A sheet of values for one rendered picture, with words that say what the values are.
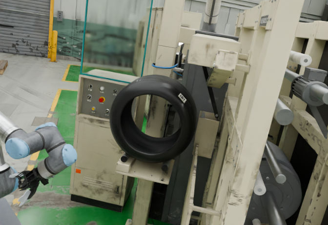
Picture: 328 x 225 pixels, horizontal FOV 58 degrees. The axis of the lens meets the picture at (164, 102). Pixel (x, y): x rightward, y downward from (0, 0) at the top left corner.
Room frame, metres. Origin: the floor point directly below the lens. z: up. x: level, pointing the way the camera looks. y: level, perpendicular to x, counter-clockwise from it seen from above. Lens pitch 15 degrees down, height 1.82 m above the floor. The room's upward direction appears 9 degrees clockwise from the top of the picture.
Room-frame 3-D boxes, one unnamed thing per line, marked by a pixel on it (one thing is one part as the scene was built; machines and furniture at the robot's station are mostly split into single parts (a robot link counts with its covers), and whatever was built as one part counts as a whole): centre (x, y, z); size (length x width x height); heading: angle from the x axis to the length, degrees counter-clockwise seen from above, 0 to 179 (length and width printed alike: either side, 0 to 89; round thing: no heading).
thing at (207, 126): (2.13, -0.36, 1.05); 0.20 x 0.15 x 0.30; 174
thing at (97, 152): (2.65, 0.48, 0.63); 0.56 x 0.41 x 1.27; 84
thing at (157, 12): (6.04, 0.16, 1.05); 1.61 x 0.73 x 2.10; 16
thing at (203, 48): (1.79, -0.24, 1.71); 0.61 x 0.25 x 0.15; 174
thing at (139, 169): (1.95, 0.05, 0.80); 0.37 x 0.36 x 0.02; 84
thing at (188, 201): (1.69, -0.26, 0.65); 0.90 x 0.02 x 0.70; 174
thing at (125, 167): (1.97, 0.18, 0.83); 0.36 x 0.09 x 0.06; 174
